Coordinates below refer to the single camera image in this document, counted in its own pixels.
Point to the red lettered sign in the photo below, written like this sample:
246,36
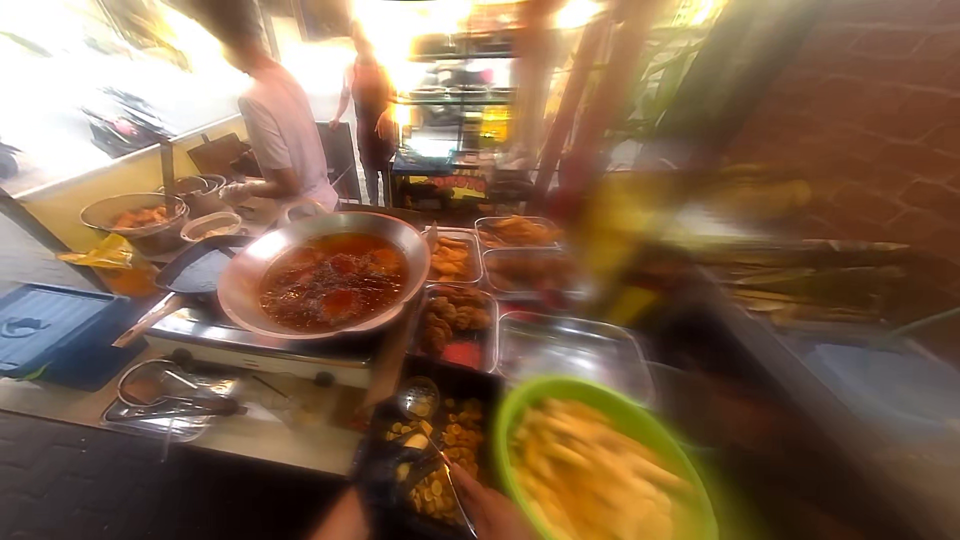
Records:
459,184

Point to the pile of yellow strips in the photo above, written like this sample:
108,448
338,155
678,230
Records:
592,465

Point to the metal pot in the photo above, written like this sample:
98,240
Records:
196,191

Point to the blue plastic container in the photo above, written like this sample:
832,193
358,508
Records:
56,330

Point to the person's right fingers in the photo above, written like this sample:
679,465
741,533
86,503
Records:
466,484

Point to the pile of golden fried food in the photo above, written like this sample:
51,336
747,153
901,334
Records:
519,231

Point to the pile of orange food pieces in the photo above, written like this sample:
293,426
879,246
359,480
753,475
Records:
141,217

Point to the glass display shelf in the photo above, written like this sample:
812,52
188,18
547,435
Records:
465,97

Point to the clear rectangular empty tray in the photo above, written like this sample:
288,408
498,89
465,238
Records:
574,349

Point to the metal slotted skimmer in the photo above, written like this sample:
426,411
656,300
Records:
417,394

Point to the yellow counter panel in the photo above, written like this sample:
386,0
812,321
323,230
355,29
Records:
135,176

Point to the orange container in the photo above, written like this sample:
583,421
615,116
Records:
129,279

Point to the parked motorcycle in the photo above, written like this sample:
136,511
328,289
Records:
124,124

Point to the pile of sliced food rounds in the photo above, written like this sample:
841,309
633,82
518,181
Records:
459,442

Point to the small white bowl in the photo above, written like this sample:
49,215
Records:
213,226

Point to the person's right hand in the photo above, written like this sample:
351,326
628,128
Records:
491,510

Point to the frying food batch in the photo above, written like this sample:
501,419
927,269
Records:
339,277

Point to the black tray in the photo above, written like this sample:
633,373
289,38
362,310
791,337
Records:
487,390

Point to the large metal wok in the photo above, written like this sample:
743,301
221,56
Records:
244,289

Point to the person's left hand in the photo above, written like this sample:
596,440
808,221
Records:
381,457

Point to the small metal tray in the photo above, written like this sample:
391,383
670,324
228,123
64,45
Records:
165,426

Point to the pile of reddish-brown fried food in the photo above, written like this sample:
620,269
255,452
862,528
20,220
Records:
525,268

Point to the person's left forearm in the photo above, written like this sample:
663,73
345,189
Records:
342,519

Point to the gas stove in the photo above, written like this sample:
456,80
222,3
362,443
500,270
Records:
262,352

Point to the large metal bowl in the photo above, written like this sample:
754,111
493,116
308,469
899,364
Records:
154,234

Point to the pile of brown fried food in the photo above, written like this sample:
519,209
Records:
448,319

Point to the slim metal knife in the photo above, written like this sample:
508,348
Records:
440,449

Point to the green plastic basin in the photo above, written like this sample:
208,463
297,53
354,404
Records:
504,442

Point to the round metal strainer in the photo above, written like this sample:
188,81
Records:
147,384

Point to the dark pan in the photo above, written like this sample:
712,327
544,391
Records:
196,268

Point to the yellow plastic bag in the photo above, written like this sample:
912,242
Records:
109,251

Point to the pile of orange fried food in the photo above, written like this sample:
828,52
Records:
450,259

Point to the pale yellow food piece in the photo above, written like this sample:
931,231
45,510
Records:
415,442

